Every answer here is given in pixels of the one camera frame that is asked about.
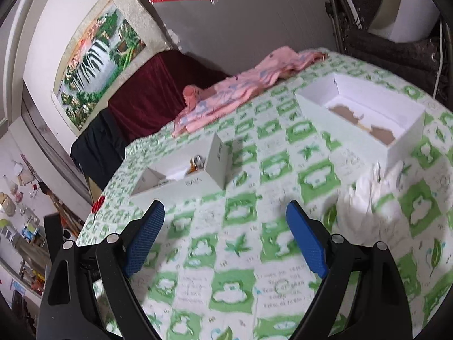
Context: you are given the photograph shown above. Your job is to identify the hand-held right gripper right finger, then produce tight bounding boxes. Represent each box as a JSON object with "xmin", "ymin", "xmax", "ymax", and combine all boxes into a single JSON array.
[{"xmin": 286, "ymin": 201, "xmax": 413, "ymax": 340}]

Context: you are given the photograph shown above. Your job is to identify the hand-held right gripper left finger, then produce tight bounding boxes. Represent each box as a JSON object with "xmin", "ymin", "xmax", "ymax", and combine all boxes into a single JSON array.
[{"xmin": 36, "ymin": 200, "xmax": 166, "ymax": 340}]

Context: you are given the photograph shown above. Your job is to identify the small white cardboard box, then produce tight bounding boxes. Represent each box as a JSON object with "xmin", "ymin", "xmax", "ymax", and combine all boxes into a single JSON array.
[{"xmin": 130, "ymin": 133, "xmax": 234, "ymax": 209}]

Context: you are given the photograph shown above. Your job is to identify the green printed tablecloth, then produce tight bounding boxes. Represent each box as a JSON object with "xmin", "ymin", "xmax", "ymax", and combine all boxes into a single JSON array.
[{"xmin": 76, "ymin": 48, "xmax": 453, "ymax": 340}]

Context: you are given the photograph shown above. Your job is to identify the crumpled white tissue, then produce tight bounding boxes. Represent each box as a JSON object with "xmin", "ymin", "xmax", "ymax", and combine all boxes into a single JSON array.
[{"xmin": 334, "ymin": 161, "xmax": 406, "ymax": 220}]

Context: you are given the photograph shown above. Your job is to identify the black speaker box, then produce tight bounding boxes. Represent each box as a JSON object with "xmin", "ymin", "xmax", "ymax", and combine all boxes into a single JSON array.
[{"xmin": 44, "ymin": 212, "xmax": 65, "ymax": 254}]

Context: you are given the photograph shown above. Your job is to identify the black cloth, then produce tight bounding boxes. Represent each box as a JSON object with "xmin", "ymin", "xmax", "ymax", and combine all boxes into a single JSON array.
[{"xmin": 70, "ymin": 108, "xmax": 129, "ymax": 185}]

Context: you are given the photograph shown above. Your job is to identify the large white shallow box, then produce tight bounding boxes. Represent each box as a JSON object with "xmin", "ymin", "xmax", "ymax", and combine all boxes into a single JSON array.
[{"xmin": 295, "ymin": 73, "xmax": 425, "ymax": 171}]

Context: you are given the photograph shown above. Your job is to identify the shelf with assorted clutter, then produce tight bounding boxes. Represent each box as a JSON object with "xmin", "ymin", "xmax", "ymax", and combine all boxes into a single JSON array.
[{"xmin": 0, "ymin": 156, "xmax": 54, "ymax": 300}]

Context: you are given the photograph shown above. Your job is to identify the dark red velvet cloth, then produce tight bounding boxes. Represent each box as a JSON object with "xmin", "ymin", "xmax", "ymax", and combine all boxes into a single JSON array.
[{"xmin": 108, "ymin": 50, "xmax": 230, "ymax": 139}]

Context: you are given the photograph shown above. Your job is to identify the pink patterned cloth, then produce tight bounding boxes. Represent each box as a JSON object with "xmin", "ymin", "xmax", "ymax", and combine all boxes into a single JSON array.
[{"xmin": 172, "ymin": 46, "xmax": 328, "ymax": 137}]

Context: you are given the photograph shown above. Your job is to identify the metal folding chair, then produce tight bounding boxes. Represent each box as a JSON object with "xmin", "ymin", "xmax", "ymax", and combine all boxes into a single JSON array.
[{"xmin": 319, "ymin": 0, "xmax": 359, "ymax": 56}]

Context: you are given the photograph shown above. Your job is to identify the landscape wall poster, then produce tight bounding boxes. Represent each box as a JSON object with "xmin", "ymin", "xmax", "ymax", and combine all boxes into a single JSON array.
[{"xmin": 52, "ymin": 0, "xmax": 147, "ymax": 136}]

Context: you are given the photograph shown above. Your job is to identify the white cable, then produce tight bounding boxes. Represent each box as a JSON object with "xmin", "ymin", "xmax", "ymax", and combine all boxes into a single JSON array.
[{"xmin": 432, "ymin": 19, "xmax": 446, "ymax": 98}]

